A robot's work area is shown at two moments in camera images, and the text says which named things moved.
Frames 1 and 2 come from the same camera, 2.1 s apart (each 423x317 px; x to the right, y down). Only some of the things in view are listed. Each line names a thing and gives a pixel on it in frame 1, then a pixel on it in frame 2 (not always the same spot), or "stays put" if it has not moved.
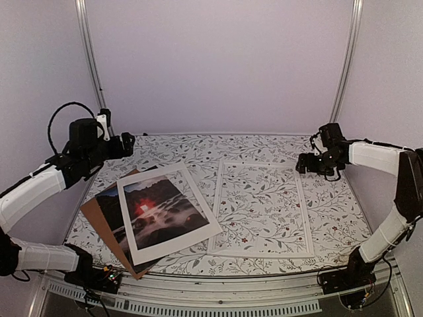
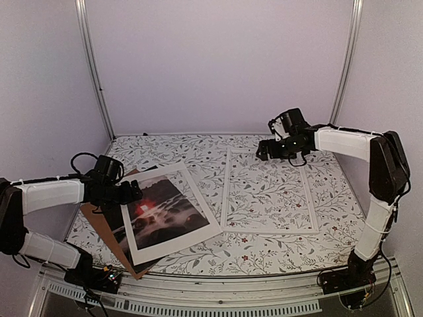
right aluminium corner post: x=352 y=44 stays put
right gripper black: x=311 y=167 to x=263 y=146
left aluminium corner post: x=82 y=11 stays put
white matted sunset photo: x=164 y=211 stays put
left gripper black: x=128 y=146 to x=129 y=197
